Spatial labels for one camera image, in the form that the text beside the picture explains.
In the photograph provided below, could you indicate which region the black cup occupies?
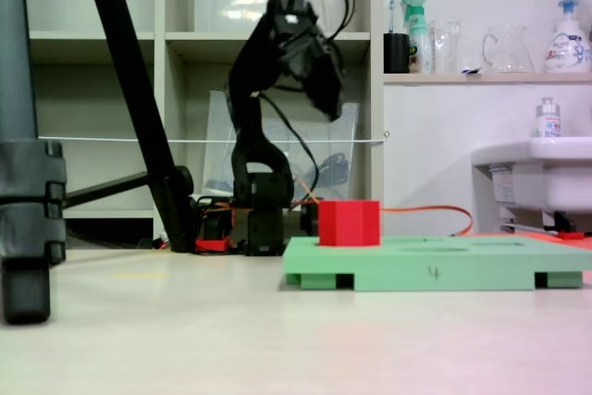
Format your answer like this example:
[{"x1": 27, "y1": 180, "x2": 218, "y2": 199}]
[{"x1": 383, "y1": 32, "x2": 411, "y2": 75}]

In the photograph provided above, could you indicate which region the small clear sanitiser bottle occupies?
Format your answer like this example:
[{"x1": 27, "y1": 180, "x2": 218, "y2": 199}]
[{"x1": 535, "y1": 96, "x2": 562, "y2": 139}]

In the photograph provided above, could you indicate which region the red printed base clamp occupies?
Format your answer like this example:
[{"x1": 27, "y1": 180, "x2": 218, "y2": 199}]
[{"x1": 194, "y1": 235, "x2": 235, "y2": 254}]

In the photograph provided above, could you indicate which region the thin orange wire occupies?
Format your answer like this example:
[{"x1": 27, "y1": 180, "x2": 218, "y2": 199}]
[{"x1": 290, "y1": 179, "x2": 474, "y2": 237}]

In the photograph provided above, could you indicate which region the red octagonal pillar block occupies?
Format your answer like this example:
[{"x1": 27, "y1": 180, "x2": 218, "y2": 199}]
[{"x1": 317, "y1": 199, "x2": 382, "y2": 247}]

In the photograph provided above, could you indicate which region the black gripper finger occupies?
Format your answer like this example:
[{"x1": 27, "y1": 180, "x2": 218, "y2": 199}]
[
  {"x1": 302, "y1": 71, "x2": 339, "y2": 121},
  {"x1": 322, "y1": 38, "x2": 347, "y2": 120}
]

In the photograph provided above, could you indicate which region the black tripod brace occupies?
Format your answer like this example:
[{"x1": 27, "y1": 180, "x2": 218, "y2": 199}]
[{"x1": 63, "y1": 171, "x2": 152, "y2": 210}]

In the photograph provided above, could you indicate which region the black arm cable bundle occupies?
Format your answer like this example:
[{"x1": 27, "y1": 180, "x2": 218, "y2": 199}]
[{"x1": 256, "y1": 0, "x2": 358, "y2": 195}]

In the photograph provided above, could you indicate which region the grey tripod leg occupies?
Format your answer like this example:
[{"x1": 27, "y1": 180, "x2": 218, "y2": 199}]
[{"x1": 0, "y1": 0, "x2": 68, "y2": 326}]

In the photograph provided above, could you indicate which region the glass pitcher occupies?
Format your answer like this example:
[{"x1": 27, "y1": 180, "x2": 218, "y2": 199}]
[{"x1": 482, "y1": 24, "x2": 537, "y2": 74}]

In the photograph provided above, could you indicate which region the clear measuring cup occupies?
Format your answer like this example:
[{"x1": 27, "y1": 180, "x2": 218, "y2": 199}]
[{"x1": 430, "y1": 19, "x2": 464, "y2": 75}]

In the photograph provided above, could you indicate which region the clear plastic file holder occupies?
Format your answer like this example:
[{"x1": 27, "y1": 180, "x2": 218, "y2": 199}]
[{"x1": 202, "y1": 89, "x2": 361, "y2": 205}]

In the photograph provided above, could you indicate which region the white sink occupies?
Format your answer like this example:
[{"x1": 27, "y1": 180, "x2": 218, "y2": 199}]
[{"x1": 470, "y1": 135, "x2": 592, "y2": 234}]

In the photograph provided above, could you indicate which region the white pump soap bottle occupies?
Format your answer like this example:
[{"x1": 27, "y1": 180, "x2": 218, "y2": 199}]
[{"x1": 544, "y1": 0, "x2": 592, "y2": 74}]

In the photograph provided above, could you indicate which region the green spray bottle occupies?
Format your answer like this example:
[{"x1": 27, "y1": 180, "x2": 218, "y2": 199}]
[{"x1": 400, "y1": 0, "x2": 434, "y2": 75}]

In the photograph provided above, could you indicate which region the green shape sorting board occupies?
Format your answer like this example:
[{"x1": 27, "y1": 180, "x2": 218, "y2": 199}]
[{"x1": 281, "y1": 235, "x2": 592, "y2": 293}]

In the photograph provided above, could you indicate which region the white shelf unit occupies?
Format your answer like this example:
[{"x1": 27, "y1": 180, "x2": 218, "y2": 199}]
[{"x1": 20, "y1": 0, "x2": 386, "y2": 230}]

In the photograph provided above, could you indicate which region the black tripod leg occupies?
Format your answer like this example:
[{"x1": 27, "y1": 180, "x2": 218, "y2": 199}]
[{"x1": 77, "y1": 0, "x2": 196, "y2": 253}]

